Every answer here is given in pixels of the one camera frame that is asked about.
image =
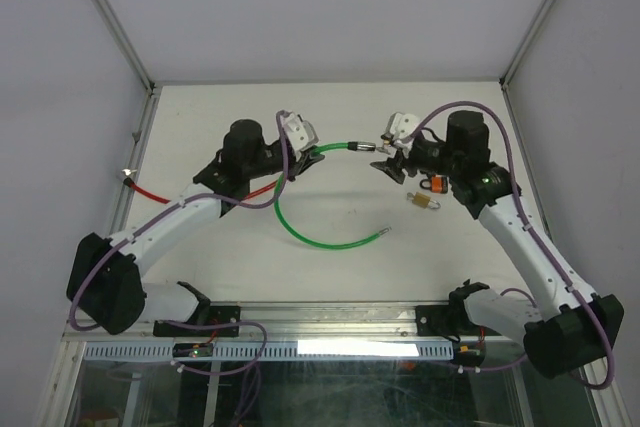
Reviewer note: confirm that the aluminium front rail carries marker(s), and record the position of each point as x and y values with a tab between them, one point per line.
275	321

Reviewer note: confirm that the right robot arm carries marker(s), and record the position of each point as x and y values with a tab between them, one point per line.
568	324

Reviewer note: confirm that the white slotted cable duct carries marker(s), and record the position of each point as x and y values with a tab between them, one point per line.
300	350

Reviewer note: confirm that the orange black padlock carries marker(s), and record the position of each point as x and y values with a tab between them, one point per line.
435	184

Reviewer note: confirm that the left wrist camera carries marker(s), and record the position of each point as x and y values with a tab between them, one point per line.
299	133

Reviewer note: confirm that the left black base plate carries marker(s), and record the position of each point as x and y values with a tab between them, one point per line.
211	319

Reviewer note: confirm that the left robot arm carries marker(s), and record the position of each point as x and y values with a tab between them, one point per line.
106	278

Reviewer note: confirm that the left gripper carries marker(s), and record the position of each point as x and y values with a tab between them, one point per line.
306	160

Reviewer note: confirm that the silver keys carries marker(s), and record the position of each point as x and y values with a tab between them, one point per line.
383	147

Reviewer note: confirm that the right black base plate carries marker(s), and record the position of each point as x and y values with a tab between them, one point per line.
444	321

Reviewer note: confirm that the red cable lock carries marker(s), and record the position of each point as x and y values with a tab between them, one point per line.
128	181

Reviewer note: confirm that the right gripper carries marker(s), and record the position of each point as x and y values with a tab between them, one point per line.
393	167

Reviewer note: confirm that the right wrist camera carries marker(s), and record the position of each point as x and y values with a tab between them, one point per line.
400	126

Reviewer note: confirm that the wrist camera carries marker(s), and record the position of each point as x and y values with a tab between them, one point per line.
400	126
299	133

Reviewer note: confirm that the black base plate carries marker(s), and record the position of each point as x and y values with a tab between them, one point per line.
444	321
211	319

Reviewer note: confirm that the brass padlock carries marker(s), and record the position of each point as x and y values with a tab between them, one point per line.
423	201

